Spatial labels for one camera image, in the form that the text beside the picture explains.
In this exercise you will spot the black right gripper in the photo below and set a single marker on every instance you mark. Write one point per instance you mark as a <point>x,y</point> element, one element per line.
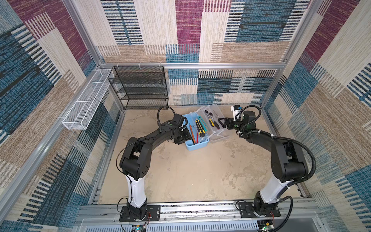
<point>228,120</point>

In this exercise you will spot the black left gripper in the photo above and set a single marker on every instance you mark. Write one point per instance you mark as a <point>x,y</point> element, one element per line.
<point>187,137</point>

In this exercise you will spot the yellow black ratchet wrench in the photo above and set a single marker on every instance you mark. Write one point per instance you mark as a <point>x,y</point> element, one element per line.
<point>209,118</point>

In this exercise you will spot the orange sleeved hex key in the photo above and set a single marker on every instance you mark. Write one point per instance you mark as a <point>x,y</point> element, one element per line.
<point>192,135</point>

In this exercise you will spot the black handle screwdriver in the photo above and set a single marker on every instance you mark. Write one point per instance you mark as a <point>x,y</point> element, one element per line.
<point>214,121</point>

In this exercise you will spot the blue toolbox with clear lid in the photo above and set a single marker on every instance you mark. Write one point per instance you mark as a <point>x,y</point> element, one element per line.
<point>213,135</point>

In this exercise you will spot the yellow black utility knife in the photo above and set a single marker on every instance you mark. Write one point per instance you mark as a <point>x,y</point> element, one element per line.
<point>200,128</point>

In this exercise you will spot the teal utility knife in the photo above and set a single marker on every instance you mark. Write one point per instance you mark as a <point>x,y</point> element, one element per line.
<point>203,123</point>

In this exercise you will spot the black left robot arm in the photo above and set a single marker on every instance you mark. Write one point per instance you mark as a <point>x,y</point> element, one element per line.
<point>136,156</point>

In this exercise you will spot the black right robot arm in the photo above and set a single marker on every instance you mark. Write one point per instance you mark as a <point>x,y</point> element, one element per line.
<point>292,162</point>

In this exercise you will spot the black mesh shelf rack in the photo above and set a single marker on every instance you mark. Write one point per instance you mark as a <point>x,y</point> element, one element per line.
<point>140,87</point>

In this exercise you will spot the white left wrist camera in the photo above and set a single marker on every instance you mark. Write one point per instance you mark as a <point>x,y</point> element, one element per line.
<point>180,121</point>

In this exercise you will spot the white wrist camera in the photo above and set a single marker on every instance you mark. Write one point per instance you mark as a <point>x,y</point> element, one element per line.
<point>236,109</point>
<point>180,121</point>

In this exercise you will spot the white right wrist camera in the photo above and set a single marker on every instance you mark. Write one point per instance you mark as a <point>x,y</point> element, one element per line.
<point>236,109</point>

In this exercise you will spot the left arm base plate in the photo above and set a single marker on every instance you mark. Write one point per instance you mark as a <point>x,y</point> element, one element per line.
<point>132,214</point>

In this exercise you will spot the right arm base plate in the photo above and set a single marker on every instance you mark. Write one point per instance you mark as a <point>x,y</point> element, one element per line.
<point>257,210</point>

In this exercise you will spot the white wire mesh basket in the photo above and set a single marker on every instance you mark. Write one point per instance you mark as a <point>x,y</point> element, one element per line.
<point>83,110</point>

